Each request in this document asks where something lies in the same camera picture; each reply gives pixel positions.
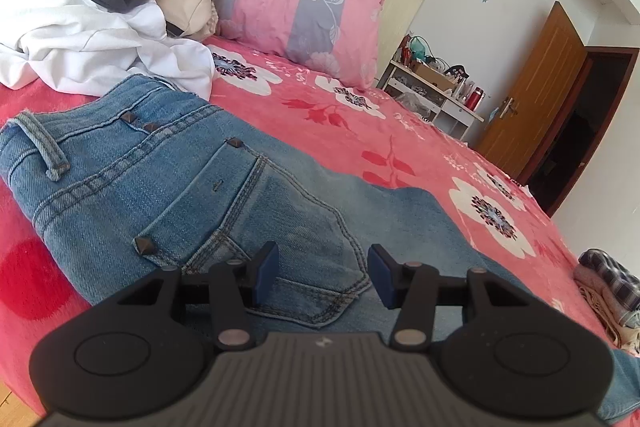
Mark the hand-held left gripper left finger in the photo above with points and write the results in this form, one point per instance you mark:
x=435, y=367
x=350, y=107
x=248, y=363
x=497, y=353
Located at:
x=267, y=274

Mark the red thermos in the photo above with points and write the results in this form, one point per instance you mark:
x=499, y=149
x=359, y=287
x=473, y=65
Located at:
x=475, y=98

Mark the cardboard box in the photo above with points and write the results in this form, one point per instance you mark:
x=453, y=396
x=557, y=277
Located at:
x=432, y=74

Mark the wooden door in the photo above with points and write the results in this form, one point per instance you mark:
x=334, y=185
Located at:
x=540, y=82

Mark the teal bag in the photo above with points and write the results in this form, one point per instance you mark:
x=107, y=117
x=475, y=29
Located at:
x=420, y=49

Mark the clear plastic bag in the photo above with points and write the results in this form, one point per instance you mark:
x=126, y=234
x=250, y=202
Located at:
x=415, y=102

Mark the blue denim jeans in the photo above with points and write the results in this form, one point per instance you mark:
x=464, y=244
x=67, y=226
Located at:
x=200, y=167

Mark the white desk shelf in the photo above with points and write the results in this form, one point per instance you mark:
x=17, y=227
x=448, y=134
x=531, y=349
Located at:
x=457, y=112

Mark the red floral blanket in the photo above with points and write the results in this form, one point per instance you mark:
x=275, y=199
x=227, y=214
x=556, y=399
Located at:
x=350, y=142

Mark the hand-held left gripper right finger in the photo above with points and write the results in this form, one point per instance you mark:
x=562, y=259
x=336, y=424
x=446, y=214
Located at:
x=382, y=277

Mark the white garment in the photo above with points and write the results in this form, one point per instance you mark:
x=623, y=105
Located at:
x=65, y=32

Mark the stack of folded clothes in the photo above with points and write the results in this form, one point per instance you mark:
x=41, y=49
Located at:
x=597, y=307

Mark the beige garment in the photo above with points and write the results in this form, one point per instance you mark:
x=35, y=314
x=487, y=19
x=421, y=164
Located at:
x=187, y=2

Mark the brown door frame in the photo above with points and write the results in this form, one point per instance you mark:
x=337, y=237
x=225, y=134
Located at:
x=612, y=52

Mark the folded plaid shirt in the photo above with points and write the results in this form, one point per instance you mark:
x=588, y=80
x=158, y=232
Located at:
x=615, y=274

